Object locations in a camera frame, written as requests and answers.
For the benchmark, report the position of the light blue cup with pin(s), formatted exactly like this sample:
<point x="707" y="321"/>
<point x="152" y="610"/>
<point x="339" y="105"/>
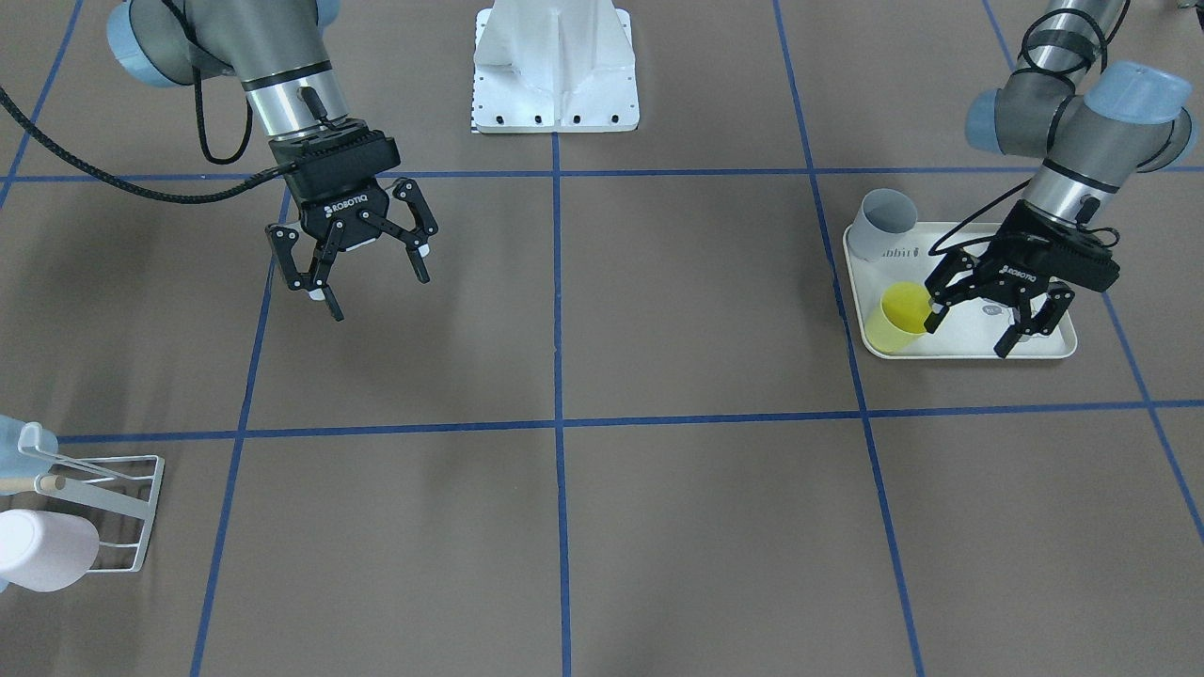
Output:
<point x="27" y="449"/>

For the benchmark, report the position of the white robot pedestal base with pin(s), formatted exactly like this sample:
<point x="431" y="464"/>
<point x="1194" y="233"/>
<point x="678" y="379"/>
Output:
<point x="544" y="67"/>

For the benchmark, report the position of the white wire cup rack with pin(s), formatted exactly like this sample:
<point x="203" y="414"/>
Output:
<point x="125" y="486"/>

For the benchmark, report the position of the grey plastic cup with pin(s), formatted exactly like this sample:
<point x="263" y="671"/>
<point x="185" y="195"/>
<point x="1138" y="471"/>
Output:
<point x="884" y="217"/>

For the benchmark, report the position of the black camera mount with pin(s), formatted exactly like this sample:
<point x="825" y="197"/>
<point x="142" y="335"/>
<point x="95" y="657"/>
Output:
<point x="359" y="150"/>

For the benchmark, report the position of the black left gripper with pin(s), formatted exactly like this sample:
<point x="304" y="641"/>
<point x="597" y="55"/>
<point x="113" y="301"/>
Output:
<point x="1014" y="274"/>

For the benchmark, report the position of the yellow plastic cup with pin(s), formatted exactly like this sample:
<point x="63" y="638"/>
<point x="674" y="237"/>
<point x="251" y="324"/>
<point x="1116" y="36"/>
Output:
<point x="899" y="318"/>

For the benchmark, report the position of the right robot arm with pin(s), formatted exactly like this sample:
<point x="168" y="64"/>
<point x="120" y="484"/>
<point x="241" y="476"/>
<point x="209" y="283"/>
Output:
<point x="275" y="49"/>

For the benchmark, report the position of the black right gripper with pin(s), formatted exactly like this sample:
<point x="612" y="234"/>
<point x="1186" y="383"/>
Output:
<point x="346" y="211"/>

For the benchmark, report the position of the pink plastic cup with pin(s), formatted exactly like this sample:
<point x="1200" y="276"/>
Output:
<point x="46" y="551"/>

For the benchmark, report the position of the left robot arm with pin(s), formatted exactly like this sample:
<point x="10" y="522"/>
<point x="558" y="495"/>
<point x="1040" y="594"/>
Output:
<point x="1092" y="123"/>

